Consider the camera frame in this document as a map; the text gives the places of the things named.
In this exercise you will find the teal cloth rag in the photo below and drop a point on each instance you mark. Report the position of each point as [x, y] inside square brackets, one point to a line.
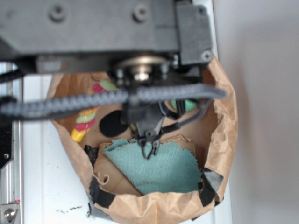
[173, 169]

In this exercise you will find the black metal bracket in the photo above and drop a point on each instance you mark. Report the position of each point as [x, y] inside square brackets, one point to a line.
[6, 145]

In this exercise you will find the multicolored twisted rope toy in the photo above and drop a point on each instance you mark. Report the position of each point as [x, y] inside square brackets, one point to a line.
[86, 118]

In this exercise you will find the brown paper bag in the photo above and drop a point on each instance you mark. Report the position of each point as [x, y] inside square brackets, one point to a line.
[212, 138]

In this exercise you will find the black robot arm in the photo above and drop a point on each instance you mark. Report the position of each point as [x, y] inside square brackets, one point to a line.
[153, 50]

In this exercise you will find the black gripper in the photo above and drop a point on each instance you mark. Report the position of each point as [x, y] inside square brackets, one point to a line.
[149, 121]

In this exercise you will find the green rubber ball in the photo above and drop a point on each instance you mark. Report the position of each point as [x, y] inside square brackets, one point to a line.
[189, 105]

